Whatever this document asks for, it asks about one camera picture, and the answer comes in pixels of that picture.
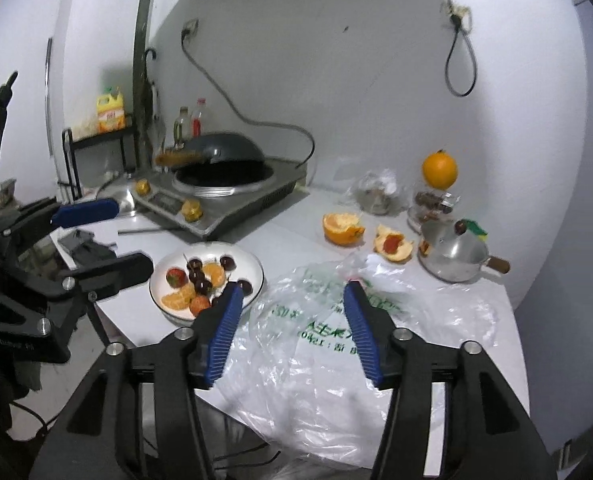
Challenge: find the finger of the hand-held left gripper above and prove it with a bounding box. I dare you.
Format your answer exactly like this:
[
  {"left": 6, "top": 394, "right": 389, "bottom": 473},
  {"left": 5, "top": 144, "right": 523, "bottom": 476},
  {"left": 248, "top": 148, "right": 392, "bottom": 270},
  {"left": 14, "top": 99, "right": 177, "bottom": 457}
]
[
  {"left": 6, "top": 252, "right": 154, "bottom": 302},
  {"left": 0, "top": 197, "right": 120, "bottom": 241}
]

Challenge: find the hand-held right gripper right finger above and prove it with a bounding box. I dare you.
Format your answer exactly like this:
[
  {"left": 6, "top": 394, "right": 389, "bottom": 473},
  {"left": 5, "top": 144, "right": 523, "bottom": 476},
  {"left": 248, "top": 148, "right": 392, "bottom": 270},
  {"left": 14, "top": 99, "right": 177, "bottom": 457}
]
[{"left": 343, "top": 280, "right": 559, "bottom": 480}]

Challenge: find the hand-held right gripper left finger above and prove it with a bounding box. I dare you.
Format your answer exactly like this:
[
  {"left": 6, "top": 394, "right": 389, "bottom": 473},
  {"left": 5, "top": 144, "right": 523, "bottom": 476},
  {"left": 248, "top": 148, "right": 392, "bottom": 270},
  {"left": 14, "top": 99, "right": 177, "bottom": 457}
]
[{"left": 29, "top": 282, "right": 244, "bottom": 480}]

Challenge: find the white plate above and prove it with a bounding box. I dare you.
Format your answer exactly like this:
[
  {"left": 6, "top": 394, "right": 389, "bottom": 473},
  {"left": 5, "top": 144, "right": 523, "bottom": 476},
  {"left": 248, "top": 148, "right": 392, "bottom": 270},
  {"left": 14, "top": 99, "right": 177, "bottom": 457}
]
[{"left": 149, "top": 241, "right": 266, "bottom": 322}]

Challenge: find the large clear printed plastic bag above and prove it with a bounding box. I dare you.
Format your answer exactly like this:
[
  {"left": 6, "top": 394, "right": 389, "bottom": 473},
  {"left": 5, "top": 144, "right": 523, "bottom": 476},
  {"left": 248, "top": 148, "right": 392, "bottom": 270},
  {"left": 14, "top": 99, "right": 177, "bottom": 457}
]
[{"left": 196, "top": 252, "right": 499, "bottom": 468}]

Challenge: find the black smartphone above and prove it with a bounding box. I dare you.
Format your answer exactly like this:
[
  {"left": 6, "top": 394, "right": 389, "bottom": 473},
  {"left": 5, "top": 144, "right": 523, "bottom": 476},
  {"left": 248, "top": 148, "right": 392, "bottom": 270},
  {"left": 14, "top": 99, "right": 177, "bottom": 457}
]
[{"left": 58, "top": 230, "right": 97, "bottom": 256}]

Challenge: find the steel pot lid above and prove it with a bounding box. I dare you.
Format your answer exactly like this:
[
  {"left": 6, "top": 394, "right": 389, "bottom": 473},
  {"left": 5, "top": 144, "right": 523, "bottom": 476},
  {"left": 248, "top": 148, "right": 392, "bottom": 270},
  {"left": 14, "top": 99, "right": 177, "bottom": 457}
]
[{"left": 95, "top": 170, "right": 140, "bottom": 217}]

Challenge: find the black metal rack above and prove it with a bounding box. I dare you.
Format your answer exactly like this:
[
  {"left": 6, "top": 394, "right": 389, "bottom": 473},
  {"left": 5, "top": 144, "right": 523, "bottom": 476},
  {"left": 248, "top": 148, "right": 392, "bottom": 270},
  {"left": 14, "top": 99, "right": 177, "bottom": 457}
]
[{"left": 61, "top": 115, "right": 140, "bottom": 201}]

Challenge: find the orange peel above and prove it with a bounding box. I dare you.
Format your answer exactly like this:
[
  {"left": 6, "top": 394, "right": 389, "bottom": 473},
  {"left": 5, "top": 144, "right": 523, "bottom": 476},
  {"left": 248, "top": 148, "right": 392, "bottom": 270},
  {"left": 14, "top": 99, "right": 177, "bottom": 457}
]
[{"left": 373, "top": 225, "right": 414, "bottom": 264}]

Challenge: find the yellow detergent bottle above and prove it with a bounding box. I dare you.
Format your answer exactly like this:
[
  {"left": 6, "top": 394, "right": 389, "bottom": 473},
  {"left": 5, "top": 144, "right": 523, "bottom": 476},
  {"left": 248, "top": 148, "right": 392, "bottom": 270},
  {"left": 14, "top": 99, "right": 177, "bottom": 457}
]
[{"left": 95, "top": 86, "right": 127, "bottom": 134}]

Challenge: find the half peeled orange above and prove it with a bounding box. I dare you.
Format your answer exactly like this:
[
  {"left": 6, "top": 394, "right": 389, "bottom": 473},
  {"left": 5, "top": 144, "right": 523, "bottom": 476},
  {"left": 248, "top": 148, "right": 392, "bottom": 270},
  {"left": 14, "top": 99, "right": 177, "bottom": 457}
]
[{"left": 323, "top": 211, "right": 366, "bottom": 247}]

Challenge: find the steel saucepan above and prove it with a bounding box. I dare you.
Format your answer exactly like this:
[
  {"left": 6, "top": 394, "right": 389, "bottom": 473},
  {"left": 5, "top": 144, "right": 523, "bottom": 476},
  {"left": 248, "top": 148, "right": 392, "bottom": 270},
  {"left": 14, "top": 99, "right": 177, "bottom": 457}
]
[{"left": 419, "top": 220, "right": 511, "bottom": 283}]

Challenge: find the grey vertical bar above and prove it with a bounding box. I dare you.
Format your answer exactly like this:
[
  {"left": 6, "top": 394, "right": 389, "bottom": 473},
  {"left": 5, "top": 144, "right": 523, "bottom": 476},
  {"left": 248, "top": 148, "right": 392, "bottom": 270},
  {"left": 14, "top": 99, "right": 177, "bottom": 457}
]
[{"left": 45, "top": 37, "right": 56, "bottom": 161}]

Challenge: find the cooking oil bottle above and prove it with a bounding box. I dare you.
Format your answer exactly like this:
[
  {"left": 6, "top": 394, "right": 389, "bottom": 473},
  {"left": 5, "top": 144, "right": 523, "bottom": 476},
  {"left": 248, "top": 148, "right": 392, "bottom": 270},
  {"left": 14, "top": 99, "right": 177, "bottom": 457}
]
[{"left": 173, "top": 106, "right": 191, "bottom": 148}]

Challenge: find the black umbrella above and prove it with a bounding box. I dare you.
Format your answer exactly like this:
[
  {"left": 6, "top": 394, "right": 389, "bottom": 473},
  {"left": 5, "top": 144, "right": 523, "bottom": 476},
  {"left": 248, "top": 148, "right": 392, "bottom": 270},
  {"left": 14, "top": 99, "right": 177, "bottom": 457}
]
[{"left": 144, "top": 47, "right": 160, "bottom": 161}]

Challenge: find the steel induction cooker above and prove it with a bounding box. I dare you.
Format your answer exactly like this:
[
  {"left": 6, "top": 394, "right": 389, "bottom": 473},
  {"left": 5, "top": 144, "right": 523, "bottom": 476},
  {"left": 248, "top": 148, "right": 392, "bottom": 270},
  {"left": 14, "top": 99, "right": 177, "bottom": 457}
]
[{"left": 134, "top": 155, "right": 309, "bottom": 240}]

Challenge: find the red cap bottle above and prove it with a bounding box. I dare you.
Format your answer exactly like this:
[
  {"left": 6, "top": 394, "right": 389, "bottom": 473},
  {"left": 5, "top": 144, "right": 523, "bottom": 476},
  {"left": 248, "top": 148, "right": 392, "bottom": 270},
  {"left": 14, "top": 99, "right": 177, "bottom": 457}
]
[{"left": 191, "top": 98, "right": 208, "bottom": 138}]

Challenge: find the yellow green sponge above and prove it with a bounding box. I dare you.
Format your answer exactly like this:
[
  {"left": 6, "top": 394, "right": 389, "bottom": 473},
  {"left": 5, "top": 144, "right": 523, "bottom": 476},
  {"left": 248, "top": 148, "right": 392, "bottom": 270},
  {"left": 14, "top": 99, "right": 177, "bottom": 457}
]
[{"left": 463, "top": 218, "right": 489, "bottom": 241}]

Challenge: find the small crumpled clear plastic bag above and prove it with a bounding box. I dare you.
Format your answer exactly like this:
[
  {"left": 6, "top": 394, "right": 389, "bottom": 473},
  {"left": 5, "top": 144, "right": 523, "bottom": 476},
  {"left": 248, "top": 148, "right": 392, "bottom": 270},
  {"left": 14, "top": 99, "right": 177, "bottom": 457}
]
[{"left": 336, "top": 157, "right": 409, "bottom": 217}]

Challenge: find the grey vertical pipe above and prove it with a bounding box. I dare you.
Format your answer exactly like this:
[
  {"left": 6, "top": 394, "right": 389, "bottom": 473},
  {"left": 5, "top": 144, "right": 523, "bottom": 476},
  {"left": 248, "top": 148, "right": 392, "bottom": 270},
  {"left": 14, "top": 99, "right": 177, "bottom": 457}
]
[{"left": 131, "top": 0, "right": 156, "bottom": 171}]

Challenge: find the whole orange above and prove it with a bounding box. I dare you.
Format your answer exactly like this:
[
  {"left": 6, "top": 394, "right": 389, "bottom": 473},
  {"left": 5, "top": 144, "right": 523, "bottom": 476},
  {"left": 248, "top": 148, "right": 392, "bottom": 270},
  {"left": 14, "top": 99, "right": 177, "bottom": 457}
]
[{"left": 422, "top": 149, "right": 458, "bottom": 191}]

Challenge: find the grey door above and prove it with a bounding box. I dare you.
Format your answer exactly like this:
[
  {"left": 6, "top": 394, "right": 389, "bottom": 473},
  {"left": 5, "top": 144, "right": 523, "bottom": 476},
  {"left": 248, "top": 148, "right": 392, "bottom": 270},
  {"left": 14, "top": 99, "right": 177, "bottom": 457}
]
[{"left": 513, "top": 0, "right": 593, "bottom": 466}]

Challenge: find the black wok with wooden handle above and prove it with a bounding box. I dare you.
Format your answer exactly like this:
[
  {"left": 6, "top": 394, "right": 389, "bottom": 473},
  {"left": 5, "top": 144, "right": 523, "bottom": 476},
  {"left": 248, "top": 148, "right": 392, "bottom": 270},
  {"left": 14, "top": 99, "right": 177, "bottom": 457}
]
[{"left": 155, "top": 131, "right": 268, "bottom": 173}]

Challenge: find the black cooker cable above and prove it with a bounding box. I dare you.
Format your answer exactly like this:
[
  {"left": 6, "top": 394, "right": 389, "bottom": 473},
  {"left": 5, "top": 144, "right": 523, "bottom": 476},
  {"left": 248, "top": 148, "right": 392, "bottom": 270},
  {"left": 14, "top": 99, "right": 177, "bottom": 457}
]
[{"left": 180, "top": 30, "right": 317, "bottom": 171}]

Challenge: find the black range hood cable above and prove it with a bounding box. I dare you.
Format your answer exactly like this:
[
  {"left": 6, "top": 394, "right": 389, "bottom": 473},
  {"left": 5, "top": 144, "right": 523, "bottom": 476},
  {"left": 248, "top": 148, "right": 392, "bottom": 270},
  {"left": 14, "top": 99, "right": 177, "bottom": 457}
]
[{"left": 435, "top": 0, "right": 478, "bottom": 97}]

